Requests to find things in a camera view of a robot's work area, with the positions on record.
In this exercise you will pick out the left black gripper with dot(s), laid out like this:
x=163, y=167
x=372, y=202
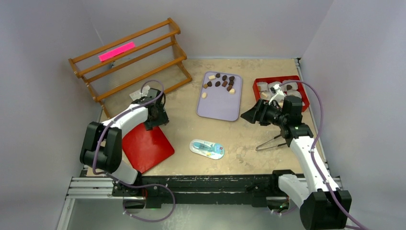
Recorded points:
x=162, y=119

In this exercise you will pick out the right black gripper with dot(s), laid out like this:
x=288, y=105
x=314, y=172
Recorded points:
x=258, y=112

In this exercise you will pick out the red box lid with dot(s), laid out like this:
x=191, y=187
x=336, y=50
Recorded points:
x=145, y=149

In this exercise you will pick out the metal tongs with black tips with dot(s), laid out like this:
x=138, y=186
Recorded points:
x=275, y=142

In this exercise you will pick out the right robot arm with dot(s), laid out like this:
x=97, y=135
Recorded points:
x=322, y=204

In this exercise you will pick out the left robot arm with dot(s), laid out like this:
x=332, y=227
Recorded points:
x=102, y=144

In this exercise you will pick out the red chocolate box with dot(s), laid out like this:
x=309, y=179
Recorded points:
x=262, y=84

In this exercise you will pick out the small white stationery box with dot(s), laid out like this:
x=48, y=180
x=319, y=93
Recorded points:
x=138, y=94

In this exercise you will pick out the lavender plastic tray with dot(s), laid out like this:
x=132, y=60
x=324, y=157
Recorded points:
x=219, y=103

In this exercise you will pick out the wooden tiered shelf rack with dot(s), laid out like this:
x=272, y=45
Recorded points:
x=157, y=54

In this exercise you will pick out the blue correction tape package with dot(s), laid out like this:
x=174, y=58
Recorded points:
x=214, y=151

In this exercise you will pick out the pink sticky note strip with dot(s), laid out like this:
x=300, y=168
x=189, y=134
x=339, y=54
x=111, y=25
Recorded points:
x=117, y=51

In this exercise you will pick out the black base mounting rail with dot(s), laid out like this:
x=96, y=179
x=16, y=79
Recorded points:
x=256, y=190

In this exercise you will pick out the aluminium frame rail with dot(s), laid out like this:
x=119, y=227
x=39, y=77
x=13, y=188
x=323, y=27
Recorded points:
x=101, y=188

